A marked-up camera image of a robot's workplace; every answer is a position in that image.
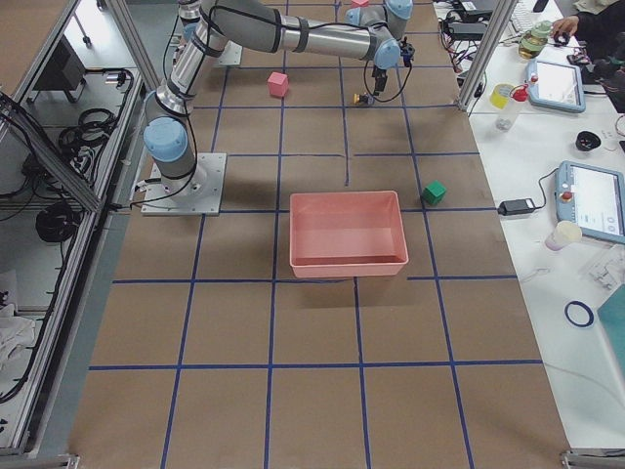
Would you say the pink cube centre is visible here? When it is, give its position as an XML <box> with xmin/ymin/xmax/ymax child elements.
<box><xmin>267</xmin><ymin>71</ymin><xmax>289</xmax><ymax>99</ymax></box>

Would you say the teach pendant far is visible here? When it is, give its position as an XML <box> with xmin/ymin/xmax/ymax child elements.
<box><xmin>525</xmin><ymin>60</ymin><xmax>586</xmax><ymax>113</ymax></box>

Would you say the teach pendant near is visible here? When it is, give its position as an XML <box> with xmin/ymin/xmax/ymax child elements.
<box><xmin>555</xmin><ymin>160</ymin><xmax>624</xmax><ymax>244</ymax></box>

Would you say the green cube near bin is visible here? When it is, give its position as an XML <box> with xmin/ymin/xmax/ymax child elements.
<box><xmin>421</xmin><ymin>180</ymin><xmax>447</xmax><ymax>205</ymax></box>

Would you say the black bowl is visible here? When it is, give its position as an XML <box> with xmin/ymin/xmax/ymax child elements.
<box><xmin>575</xmin><ymin>131</ymin><xmax>602</xmax><ymax>151</ymax></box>

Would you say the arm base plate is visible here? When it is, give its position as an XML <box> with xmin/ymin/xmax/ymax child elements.
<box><xmin>141</xmin><ymin>152</ymin><xmax>227</xmax><ymax>216</ymax></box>

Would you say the yellow tape roll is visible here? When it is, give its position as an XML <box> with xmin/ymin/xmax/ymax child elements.
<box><xmin>489</xmin><ymin>83</ymin><xmax>514</xmax><ymax>109</ymax></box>

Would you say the black power adapter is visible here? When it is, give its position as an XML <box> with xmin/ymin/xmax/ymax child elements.
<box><xmin>497</xmin><ymin>198</ymin><xmax>537</xmax><ymax>216</ymax></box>

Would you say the teach pendant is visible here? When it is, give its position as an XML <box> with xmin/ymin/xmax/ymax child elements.
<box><xmin>555</xmin><ymin>160</ymin><xmax>624</xmax><ymax>244</ymax></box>
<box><xmin>525</xmin><ymin>60</ymin><xmax>586</xmax><ymax>113</ymax></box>

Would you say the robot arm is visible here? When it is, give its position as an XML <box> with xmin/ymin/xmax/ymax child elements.
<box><xmin>144</xmin><ymin>1</ymin><xmax>413</xmax><ymax>198</ymax></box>
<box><xmin>345</xmin><ymin>0</ymin><xmax>413</xmax><ymax>29</ymax></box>

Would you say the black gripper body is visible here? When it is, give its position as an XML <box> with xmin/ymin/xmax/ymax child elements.
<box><xmin>371</xmin><ymin>65</ymin><xmax>388</xmax><ymax>91</ymax></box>

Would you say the aluminium frame post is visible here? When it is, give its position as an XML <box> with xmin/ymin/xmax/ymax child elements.
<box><xmin>456</xmin><ymin>0</ymin><xmax>517</xmax><ymax>111</ymax></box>

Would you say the blue tape ring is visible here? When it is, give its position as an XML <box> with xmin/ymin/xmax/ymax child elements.
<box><xmin>563</xmin><ymin>301</ymin><xmax>596</xmax><ymax>329</ymax></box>

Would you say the pink plastic bin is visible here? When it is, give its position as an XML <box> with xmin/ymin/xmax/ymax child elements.
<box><xmin>289</xmin><ymin>191</ymin><xmax>409</xmax><ymax>278</ymax></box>

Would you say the red cap squeeze bottle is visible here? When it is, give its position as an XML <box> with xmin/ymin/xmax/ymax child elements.
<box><xmin>495</xmin><ymin>84</ymin><xmax>529</xmax><ymax>132</ymax></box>

